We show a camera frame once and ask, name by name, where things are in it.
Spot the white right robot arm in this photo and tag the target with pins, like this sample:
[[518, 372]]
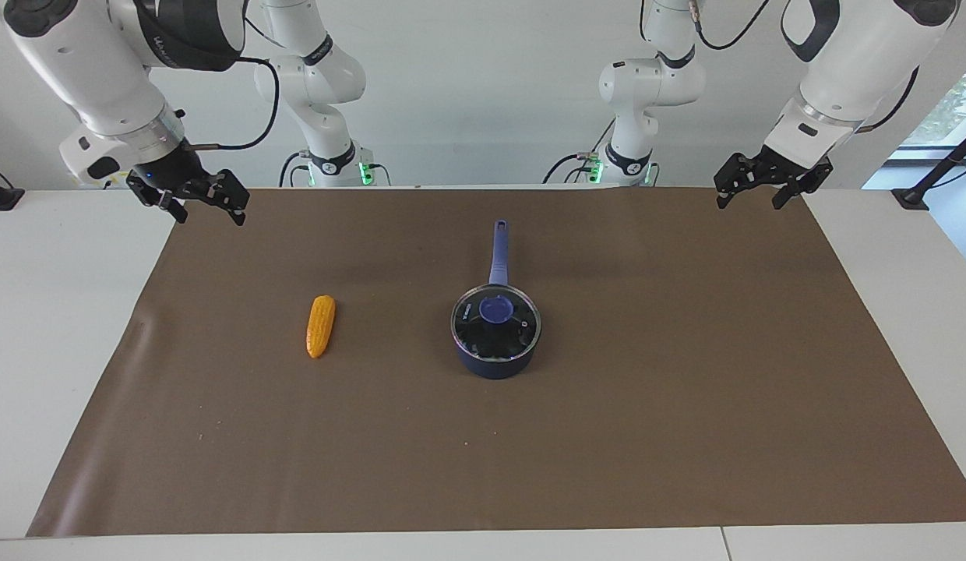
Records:
[[78, 62]]

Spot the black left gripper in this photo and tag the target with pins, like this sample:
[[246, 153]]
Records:
[[791, 167]]

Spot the black stand with clamp base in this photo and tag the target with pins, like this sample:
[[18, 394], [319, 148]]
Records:
[[911, 196]]

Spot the brown table mat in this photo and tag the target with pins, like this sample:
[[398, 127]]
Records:
[[608, 452]]

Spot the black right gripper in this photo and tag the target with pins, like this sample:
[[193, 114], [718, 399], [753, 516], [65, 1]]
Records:
[[175, 173]]

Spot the glass lid with blue knob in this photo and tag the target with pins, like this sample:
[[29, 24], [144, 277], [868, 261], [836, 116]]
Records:
[[496, 310]]

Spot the black clamp base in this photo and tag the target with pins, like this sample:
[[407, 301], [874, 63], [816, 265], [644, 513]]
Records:
[[0, 199]]

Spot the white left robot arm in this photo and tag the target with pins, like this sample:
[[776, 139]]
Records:
[[841, 70]]

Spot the yellow corn cob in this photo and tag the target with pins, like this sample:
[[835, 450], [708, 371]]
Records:
[[321, 327]]

